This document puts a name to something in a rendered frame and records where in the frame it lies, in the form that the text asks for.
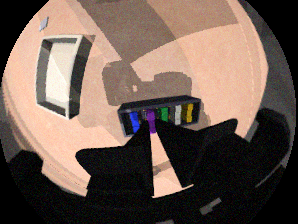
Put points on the white tray with grey walls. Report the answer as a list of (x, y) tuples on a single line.
[(59, 73)]

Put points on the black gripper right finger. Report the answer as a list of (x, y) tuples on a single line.
[(185, 147)]

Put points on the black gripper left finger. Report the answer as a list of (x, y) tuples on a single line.
[(135, 156)]

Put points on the blue blade fuse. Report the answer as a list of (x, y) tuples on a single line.
[(135, 122)]

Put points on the dark grey fuse block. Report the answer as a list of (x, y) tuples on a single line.
[(182, 110)]

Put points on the green fuse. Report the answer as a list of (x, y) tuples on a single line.
[(163, 114)]

